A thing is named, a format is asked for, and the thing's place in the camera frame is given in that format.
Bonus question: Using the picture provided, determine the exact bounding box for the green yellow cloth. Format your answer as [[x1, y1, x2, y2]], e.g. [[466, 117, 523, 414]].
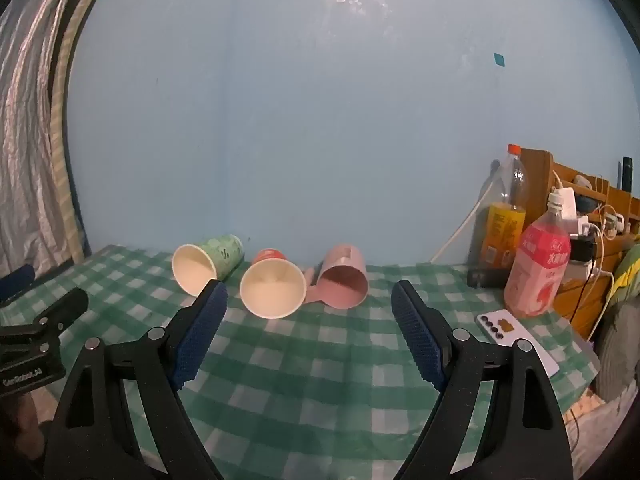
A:
[[612, 244, 640, 302]]

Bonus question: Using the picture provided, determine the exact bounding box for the green paper cup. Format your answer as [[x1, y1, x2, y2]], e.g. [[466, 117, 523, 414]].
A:
[[171, 233, 245, 297]]

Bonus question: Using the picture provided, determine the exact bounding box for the white smartphone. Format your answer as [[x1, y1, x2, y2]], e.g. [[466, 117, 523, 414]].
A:
[[473, 311, 560, 379]]

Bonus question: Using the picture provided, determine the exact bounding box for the pink plastic mug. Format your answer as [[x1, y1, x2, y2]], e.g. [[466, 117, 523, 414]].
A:
[[303, 243, 370, 310]]

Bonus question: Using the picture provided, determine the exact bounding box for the green checked tablecloth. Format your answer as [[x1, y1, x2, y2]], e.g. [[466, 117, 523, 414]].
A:
[[0, 244, 601, 480]]

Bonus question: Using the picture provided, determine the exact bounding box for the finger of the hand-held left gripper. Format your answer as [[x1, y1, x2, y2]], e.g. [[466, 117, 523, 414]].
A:
[[34, 287, 90, 335], [0, 264, 37, 305]]

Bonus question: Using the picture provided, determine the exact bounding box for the pink drink bottle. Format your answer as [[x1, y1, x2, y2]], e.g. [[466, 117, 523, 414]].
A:
[[503, 192, 572, 319]]

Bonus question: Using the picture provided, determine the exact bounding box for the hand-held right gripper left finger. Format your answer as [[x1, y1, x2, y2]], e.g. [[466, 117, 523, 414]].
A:
[[42, 279, 229, 480]]

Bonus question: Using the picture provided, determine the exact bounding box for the striped grey curtain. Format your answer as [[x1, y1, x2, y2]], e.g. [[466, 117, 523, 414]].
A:
[[0, 0, 122, 282]]

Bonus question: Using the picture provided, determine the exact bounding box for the red paper cup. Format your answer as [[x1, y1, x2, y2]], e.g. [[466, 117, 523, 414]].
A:
[[239, 248, 307, 320]]

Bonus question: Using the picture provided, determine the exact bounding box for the black power adapter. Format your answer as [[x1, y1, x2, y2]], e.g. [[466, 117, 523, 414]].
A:
[[569, 236, 599, 264]]

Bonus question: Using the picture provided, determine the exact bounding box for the black rectangular box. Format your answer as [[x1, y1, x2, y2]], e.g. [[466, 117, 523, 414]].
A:
[[467, 267, 512, 290]]

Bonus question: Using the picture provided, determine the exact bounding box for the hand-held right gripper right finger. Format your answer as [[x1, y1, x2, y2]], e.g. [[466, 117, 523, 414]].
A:
[[390, 280, 576, 480]]

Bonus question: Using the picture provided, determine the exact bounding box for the white charger plug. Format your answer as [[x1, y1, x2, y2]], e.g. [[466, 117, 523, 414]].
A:
[[550, 186, 579, 224]]

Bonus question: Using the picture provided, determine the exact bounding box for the light patterned bedding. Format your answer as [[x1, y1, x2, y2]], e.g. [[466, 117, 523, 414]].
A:
[[564, 389, 637, 467]]

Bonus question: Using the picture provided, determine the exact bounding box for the wooden shelf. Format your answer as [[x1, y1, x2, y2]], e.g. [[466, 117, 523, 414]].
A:
[[520, 148, 640, 342]]

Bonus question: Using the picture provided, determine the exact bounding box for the white cable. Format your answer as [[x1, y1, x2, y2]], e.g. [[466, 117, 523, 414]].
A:
[[430, 180, 501, 264]]

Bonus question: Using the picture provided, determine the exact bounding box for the orange soda bottle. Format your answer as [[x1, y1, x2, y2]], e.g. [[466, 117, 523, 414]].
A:
[[479, 143, 531, 272]]

